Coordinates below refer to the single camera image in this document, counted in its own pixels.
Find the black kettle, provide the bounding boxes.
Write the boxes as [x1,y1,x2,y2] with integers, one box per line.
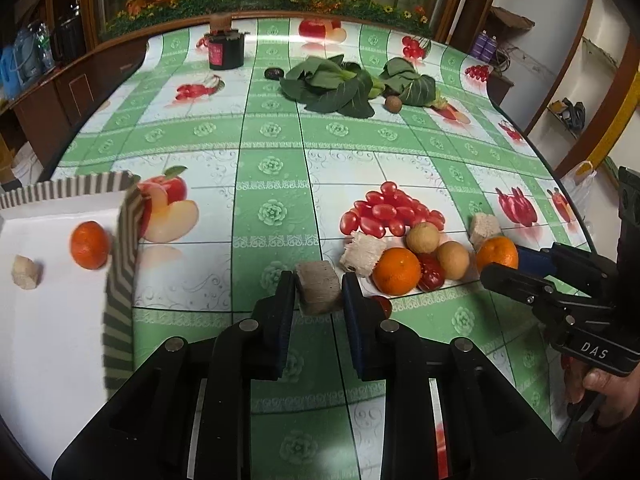
[51,16,86,63]

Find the green checked fruit-print tablecloth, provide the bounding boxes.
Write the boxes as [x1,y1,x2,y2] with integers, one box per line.
[50,15,596,480]

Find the white plastic bag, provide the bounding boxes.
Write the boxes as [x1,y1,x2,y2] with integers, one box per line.
[562,159,598,193]

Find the tools on shelf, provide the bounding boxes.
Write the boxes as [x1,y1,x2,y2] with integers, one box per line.
[547,97,587,133]

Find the wooden cabinet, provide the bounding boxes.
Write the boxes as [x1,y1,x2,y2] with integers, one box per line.
[0,35,148,183]

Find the beige sugarcane chunk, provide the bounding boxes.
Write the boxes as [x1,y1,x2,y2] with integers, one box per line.
[468,213,502,250]
[340,232,387,278]
[11,255,43,291]
[295,260,346,317]

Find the blue plastic jug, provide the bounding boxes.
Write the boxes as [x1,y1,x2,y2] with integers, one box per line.
[0,45,21,102]

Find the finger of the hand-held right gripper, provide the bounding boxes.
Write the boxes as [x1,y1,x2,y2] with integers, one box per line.
[515,244,568,275]
[480,262,558,313]

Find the cardboard box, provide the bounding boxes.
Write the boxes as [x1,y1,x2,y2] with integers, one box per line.
[489,5,536,31]

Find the clear plastic bottle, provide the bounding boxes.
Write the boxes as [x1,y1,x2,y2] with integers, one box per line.
[36,22,56,72]

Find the person's right hand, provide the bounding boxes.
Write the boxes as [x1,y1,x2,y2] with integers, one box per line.
[562,355,640,428]

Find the black jar with red label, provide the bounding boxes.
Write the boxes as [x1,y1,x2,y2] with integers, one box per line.
[206,31,249,71]

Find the green bok choy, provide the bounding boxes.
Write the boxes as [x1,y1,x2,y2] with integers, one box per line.
[378,57,437,107]
[279,54,383,118]

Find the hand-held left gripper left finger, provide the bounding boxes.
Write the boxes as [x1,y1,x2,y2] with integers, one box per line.
[52,270,296,480]

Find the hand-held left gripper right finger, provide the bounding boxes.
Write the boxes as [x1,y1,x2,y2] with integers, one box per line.
[340,274,581,480]

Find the blue-grey thermos jug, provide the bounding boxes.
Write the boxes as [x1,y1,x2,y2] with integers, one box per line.
[14,27,41,86]

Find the orange tangerine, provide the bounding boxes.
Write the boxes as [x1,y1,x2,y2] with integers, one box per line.
[373,247,422,296]
[70,221,111,271]
[475,236,520,274]

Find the purple spray cans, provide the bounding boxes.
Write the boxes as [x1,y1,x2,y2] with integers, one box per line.
[470,31,499,63]

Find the white tray with striped rim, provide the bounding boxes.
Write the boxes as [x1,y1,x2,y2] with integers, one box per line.
[0,171,143,480]

